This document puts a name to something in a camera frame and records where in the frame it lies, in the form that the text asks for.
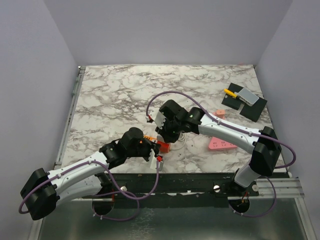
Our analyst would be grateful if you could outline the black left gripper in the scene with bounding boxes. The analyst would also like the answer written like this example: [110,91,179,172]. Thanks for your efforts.
[126,138,161,162]

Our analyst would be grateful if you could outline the black flat box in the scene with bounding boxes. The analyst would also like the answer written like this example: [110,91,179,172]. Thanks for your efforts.
[240,97,268,122]

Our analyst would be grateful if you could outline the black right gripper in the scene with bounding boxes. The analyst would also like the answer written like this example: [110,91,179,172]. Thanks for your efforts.
[155,117,182,143]

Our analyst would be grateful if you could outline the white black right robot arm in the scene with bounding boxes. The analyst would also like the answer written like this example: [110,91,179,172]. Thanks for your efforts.
[149,100,282,196]

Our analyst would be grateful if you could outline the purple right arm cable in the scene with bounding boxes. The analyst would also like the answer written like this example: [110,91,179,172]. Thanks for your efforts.
[145,91,298,218]

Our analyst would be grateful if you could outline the white power cable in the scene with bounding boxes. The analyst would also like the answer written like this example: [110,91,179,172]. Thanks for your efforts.
[171,132,188,151]

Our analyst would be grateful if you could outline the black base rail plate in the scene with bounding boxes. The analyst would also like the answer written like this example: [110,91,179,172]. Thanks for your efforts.
[79,171,261,208]

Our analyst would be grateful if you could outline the aluminium frame rail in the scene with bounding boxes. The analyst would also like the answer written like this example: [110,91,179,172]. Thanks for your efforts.
[38,65,320,240]

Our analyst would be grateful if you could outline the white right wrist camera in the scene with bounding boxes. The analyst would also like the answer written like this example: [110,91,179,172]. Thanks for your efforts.
[146,110,166,129]

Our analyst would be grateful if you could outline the small pink charger adapter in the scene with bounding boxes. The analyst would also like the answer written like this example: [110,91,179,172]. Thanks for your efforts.
[214,109,225,120]

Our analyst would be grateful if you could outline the pink triangular power strip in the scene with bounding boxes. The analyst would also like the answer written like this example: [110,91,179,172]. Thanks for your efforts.
[208,137,237,151]

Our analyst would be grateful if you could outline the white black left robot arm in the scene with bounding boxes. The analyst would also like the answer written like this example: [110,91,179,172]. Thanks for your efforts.
[18,127,162,221]

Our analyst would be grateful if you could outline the red cube socket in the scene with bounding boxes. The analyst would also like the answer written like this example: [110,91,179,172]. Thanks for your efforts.
[157,140,171,153]

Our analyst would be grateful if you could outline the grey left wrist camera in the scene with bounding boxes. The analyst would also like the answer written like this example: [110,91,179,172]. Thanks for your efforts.
[148,149,164,172]

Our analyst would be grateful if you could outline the orange power strip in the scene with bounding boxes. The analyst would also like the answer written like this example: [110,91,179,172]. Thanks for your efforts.
[143,135,158,143]

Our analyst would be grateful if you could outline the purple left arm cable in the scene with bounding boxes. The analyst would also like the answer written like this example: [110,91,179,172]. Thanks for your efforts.
[18,158,161,222]

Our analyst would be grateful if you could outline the white grey network switch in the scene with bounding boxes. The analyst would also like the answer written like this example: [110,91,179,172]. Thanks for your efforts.
[237,88,260,106]

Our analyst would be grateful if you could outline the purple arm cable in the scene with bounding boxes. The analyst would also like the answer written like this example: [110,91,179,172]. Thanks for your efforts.
[18,158,161,222]
[145,91,298,218]

